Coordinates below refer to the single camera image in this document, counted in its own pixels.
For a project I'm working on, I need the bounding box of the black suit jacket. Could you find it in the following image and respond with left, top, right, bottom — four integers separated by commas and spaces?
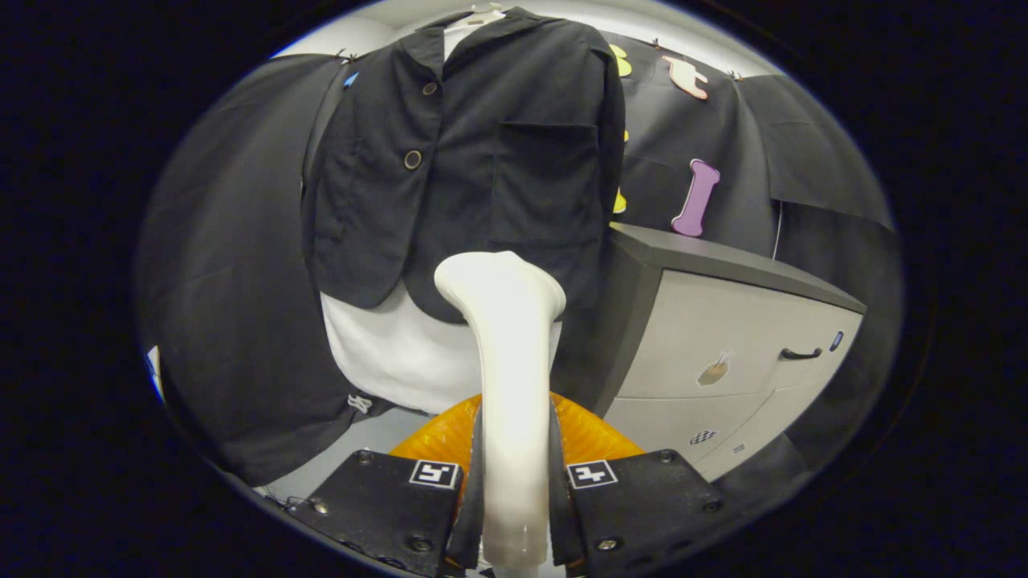
301, 6, 627, 326

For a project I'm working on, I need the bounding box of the grey cabinet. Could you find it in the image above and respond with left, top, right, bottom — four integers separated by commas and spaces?
550, 222, 868, 482

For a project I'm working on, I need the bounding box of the white shirt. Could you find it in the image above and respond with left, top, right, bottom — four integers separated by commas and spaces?
320, 12, 563, 416

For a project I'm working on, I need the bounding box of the black backdrop cloth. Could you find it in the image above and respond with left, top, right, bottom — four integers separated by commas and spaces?
137, 32, 900, 515

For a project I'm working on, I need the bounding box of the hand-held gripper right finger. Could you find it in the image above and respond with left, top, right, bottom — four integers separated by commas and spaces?
549, 392, 728, 577

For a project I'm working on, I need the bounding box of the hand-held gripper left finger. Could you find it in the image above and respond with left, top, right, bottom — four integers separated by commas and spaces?
285, 393, 485, 577

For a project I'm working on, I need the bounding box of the white garment steamer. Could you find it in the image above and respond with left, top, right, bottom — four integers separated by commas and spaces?
434, 251, 567, 571

